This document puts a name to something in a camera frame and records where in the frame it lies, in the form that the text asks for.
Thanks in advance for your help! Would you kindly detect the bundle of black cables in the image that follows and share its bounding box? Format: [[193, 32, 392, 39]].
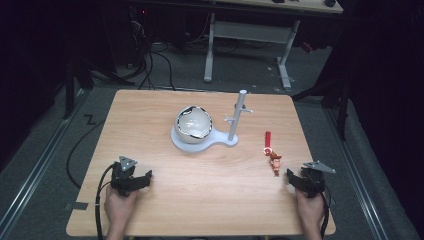
[[131, 39, 177, 92]]

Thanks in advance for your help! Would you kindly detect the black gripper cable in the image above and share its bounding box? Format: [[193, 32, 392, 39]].
[[319, 191, 332, 240], [94, 163, 116, 240]]

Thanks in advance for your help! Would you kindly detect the black computer tower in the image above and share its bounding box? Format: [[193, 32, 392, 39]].
[[111, 4, 153, 69]]

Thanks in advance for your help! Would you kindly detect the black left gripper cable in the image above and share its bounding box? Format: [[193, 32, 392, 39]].
[[94, 163, 116, 240]]

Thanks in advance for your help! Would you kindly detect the red strap figure keychain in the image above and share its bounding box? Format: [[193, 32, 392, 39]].
[[262, 130, 283, 177]]

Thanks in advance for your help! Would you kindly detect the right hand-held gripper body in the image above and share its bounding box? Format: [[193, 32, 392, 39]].
[[298, 160, 337, 199]]

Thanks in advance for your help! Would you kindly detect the white hook stand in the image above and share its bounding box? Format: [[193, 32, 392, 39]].
[[170, 89, 254, 154]]

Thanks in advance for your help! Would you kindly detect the white-legged wooden desk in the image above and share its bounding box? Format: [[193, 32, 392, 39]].
[[203, 0, 344, 91]]

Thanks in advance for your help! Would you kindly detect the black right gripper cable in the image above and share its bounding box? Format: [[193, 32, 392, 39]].
[[319, 191, 332, 240]]

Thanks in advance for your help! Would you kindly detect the person's right hand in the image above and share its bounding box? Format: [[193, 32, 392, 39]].
[[295, 189, 325, 232]]

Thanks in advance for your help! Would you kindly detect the black metal stand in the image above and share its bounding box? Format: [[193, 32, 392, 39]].
[[291, 74, 353, 142]]

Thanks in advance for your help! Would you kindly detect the black floor cable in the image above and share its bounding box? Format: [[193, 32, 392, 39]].
[[65, 119, 107, 190]]

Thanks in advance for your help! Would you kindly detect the white round bowl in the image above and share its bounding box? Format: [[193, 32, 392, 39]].
[[173, 105, 214, 145]]

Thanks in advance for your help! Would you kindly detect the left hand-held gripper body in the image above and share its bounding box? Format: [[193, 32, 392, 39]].
[[110, 155, 139, 198]]

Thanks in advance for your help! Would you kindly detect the metal floor rail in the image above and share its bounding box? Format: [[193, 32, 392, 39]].
[[0, 88, 88, 236], [324, 108, 389, 240]]

